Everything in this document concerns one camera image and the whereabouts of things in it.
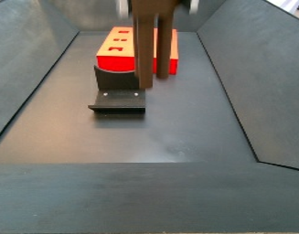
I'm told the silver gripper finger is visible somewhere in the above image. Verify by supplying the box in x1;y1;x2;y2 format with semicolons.
190;0;199;14
116;0;130;18

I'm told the brown three prong peg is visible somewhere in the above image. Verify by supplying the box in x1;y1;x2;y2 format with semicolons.
131;0;179;89

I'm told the red shape-sorting board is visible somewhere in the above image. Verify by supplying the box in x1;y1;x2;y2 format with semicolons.
96;27;178;75

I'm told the dark curved holder stand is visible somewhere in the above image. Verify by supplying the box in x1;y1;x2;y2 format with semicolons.
88;66;146;113

